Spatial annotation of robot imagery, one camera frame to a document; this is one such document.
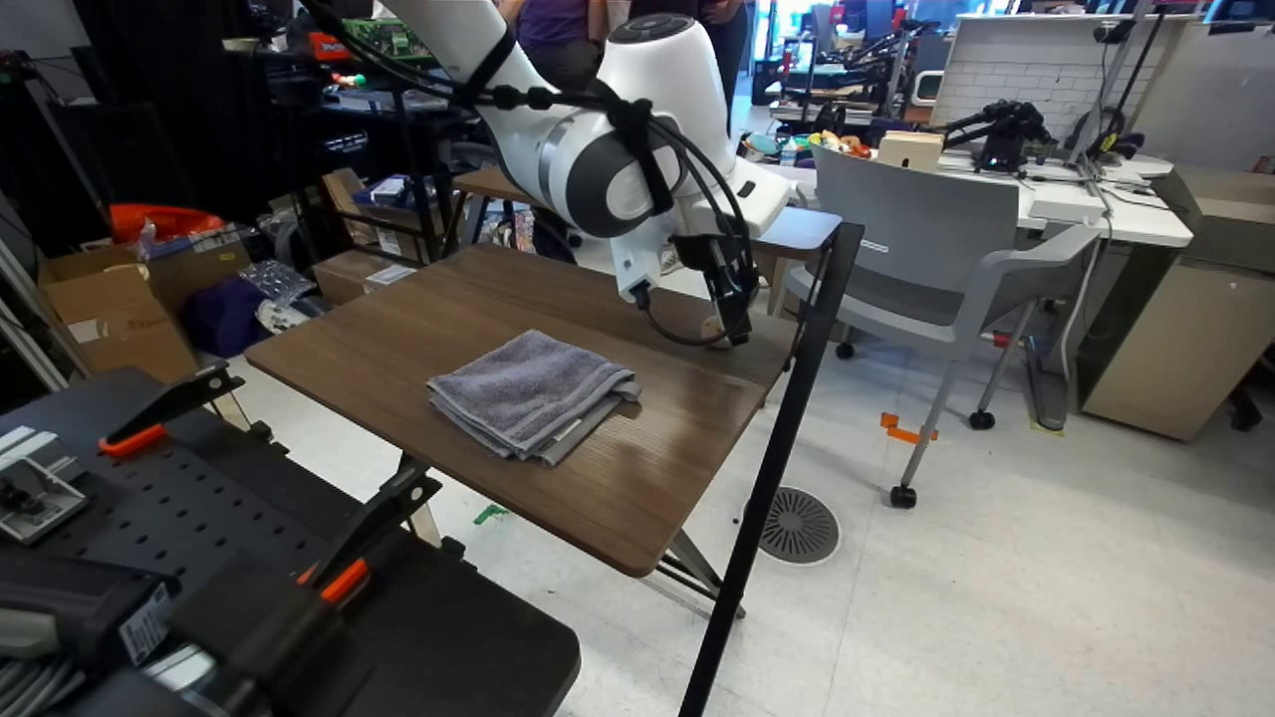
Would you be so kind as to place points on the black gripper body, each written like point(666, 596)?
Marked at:
point(706, 266)

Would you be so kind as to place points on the grey cloth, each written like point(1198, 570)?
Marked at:
point(530, 391)

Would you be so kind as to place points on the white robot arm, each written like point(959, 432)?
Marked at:
point(559, 152)

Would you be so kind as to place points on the white office desk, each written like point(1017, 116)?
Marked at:
point(1129, 223)

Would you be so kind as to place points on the grey office chair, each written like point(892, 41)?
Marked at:
point(917, 227)

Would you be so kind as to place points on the round floor drain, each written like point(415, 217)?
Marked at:
point(803, 527)

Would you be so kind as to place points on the small tan box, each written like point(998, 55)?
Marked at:
point(909, 151)

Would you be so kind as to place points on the person in purple shirt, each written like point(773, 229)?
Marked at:
point(559, 27)

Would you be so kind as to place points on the black metal rack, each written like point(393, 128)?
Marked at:
point(425, 215)

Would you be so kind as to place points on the black desktop device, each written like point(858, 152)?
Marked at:
point(1009, 134)

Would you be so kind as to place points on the small cardboard box white label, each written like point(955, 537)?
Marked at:
point(349, 278)

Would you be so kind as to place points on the light grey partition panel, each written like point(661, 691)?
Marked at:
point(1020, 66)

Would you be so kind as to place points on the black tripod stand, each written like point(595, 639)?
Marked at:
point(1107, 136)

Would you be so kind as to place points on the patterned white grey item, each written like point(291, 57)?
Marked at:
point(279, 282)

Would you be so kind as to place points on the black perforated workbench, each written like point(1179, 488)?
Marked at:
point(441, 639)

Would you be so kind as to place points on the beige cabinet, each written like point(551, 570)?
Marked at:
point(1179, 346)

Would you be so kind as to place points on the dark blue bag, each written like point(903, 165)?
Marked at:
point(225, 315)

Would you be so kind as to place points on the orange red bag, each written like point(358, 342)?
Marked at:
point(159, 223)

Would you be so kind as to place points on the large cardboard box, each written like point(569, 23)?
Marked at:
point(111, 321)

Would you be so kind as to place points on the small printed card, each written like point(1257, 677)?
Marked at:
point(37, 500)

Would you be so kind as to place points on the black flat case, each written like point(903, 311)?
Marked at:
point(65, 598)

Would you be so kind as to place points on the white wrist mount plate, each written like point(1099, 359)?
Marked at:
point(644, 260)

